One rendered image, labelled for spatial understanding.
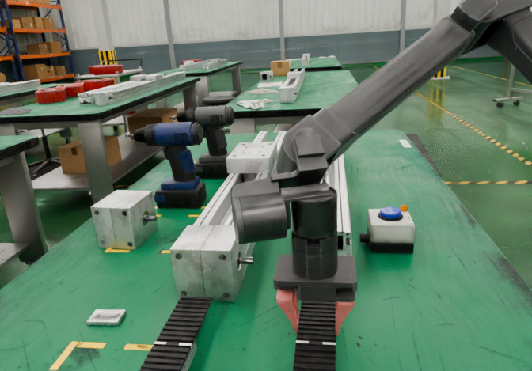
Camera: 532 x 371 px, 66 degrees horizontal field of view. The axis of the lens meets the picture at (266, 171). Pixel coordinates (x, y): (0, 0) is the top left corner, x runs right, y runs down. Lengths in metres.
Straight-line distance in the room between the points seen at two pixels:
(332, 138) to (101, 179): 2.74
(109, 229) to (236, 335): 0.41
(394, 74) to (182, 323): 0.46
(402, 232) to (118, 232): 0.57
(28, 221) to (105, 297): 1.74
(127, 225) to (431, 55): 0.65
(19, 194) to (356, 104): 2.10
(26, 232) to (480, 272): 2.20
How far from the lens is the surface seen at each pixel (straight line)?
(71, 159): 3.68
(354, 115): 0.56
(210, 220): 0.80
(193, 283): 0.71
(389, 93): 0.60
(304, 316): 0.62
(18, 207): 2.50
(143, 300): 0.75
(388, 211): 0.84
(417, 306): 0.71
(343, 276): 0.53
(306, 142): 0.49
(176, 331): 0.62
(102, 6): 12.25
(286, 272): 0.54
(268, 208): 0.47
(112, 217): 0.91
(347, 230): 0.73
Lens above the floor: 1.19
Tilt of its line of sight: 18 degrees down
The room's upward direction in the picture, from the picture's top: 4 degrees counter-clockwise
